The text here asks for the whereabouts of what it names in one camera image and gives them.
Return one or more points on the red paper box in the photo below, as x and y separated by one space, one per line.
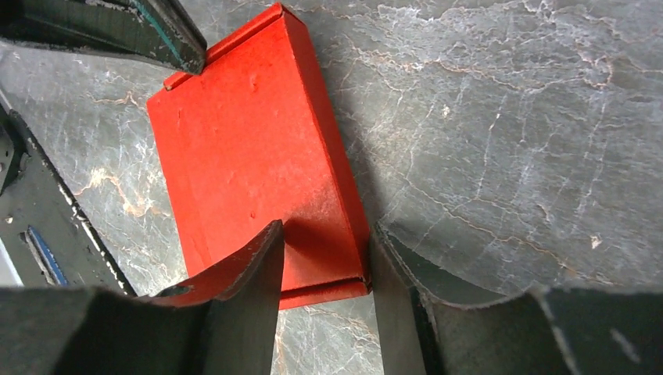
253 139

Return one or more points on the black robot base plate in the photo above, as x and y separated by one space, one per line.
46 238

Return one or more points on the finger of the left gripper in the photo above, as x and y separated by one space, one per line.
158 32

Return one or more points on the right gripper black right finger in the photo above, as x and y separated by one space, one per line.
432 322

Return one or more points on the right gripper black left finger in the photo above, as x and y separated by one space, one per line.
221 321

